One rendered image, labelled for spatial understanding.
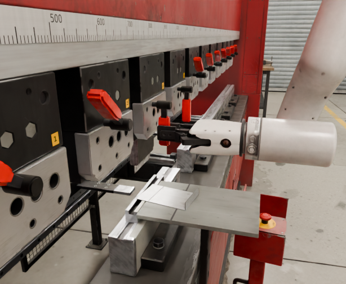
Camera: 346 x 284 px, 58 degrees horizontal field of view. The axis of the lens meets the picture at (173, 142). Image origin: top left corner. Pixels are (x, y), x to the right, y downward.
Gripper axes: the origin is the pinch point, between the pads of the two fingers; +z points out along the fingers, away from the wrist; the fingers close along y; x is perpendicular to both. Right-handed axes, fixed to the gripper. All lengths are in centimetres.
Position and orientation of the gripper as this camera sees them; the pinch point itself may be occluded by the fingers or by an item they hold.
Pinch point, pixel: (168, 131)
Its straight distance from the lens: 66.1
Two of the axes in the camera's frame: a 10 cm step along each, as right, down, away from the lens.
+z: -9.6, -0.9, 2.6
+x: 0.0, -9.5, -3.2
